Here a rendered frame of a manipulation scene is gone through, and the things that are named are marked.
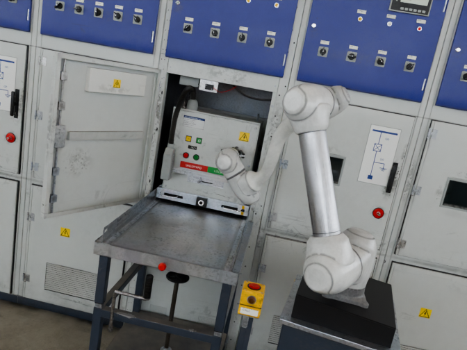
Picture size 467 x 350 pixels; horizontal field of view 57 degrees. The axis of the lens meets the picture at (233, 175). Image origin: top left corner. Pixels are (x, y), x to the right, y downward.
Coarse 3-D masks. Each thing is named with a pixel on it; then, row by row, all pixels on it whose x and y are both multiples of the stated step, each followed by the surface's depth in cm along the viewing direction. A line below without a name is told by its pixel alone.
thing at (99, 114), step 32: (64, 64) 185; (96, 64) 200; (128, 64) 212; (64, 96) 191; (96, 96) 205; (128, 96) 221; (64, 128) 193; (96, 128) 210; (128, 128) 227; (64, 160) 200; (96, 160) 215; (128, 160) 233; (64, 192) 205; (96, 192) 221; (128, 192) 240
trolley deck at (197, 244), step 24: (144, 216) 221; (168, 216) 227; (192, 216) 234; (216, 216) 241; (96, 240) 182; (120, 240) 187; (144, 240) 191; (168, 240) 196; (192, 240) 201; (216, 240) 206; (144, 264) 180; (168, 264) 179; (192, 264) 177; (216, 264) 181; (240, 264) 184
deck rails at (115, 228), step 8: (152, 192) 242; (144, 200) 229; (152, 200) 245; (136, 208) 218; (144, 208) 231; (120, 216) 197; (128, 216) 208; (136, 216) 218; (248, 216) 237; (112, 224) 188; (120, 224) 199; (128, 224) 205; (240, 224) 233; (112, 232) 190; (120, 232) 194; (240, 232) 222; (104, 240) 183; (112, 240) 184; (240, 240) 205; (232, 248) 199; (232, 256) 190; (232, 264) 175
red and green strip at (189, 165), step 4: (180, 164) 244; (184, 164) 244; (188, 164) 244; (192, 164) 243; (196, 164) 243; (188, 168) 244; (192, 168) 244; (196, 168) 244; (200, 168) 243; (204, 168) 243; (208, 168) 243; (212, 168) 242; (216, 168) 242; (208, 172) 243; (212, 172) 243; (216, 172) 243; (220, 172) 242
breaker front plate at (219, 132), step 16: (192, 112) 238; (176, 128) 241; (192, 128) 239; (208, 128) 238; (224, 128) 237; (240, 128) 236; (256, 128) 234; (176, 144) 243; (192, 144) 241; (208, 144) 240; (224, 144) 239; (240, 144) 238; (176, 160) 244; (192, 160) 243; (208, 160) 242; (176, 176) 246; (192, 176) 245; (224, 176) 242; (192, 192) 247; (208, 192) 246; (224, 192) 244
